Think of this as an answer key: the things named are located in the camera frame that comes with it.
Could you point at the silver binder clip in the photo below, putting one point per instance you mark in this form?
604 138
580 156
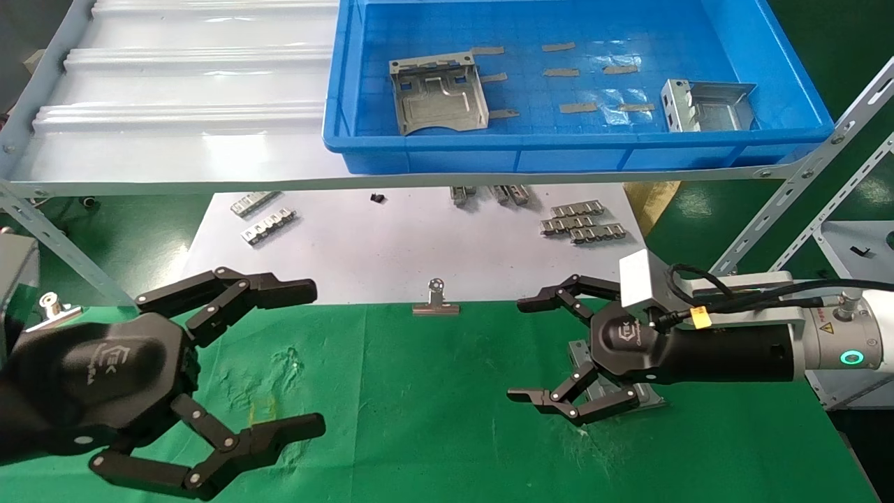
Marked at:
52 305
436 307

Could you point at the white paper sheet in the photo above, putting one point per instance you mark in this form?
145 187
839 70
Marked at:
391 244

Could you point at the silver sheet metal tray bracket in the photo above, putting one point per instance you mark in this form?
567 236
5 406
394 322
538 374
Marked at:
578 353
712 112
440 101

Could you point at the brown cardboard piece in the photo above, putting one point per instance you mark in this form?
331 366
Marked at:
653 202

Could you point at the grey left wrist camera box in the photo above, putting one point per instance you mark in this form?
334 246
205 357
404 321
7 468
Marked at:
15 279

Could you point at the small notched metal strip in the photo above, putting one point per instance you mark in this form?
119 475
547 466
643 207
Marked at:
269 227
519 195
566 225
597 234
253 204
461 195
577 209
500 195

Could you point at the grey slotted angle brace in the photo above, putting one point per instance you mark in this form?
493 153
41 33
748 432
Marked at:
56 237
838 202
789 188

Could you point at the white corrugated shelf board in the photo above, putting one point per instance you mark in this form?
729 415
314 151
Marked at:
174 84

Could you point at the green cloth mat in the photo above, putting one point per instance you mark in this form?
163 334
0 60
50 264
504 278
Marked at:
433 391

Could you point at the small black clip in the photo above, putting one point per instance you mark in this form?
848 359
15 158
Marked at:
860 251

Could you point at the blue plastic bin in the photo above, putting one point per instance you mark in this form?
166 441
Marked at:
698 42

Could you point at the clear glossy tape patch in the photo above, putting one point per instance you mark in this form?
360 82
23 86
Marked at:
616 117
628 61

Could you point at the grey tape strip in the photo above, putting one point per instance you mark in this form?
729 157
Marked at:
578 108
559 47
494 77
621 69
504 114
561 72
489 50
637 107

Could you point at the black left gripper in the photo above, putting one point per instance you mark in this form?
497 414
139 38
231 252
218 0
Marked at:
91 377

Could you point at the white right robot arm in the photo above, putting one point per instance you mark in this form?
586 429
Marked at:
866 335

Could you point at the silver camera mount bracket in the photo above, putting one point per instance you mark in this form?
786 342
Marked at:
761 318

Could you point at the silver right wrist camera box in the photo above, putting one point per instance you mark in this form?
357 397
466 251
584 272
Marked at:
639 279

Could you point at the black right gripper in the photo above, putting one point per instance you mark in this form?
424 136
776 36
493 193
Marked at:
698 353

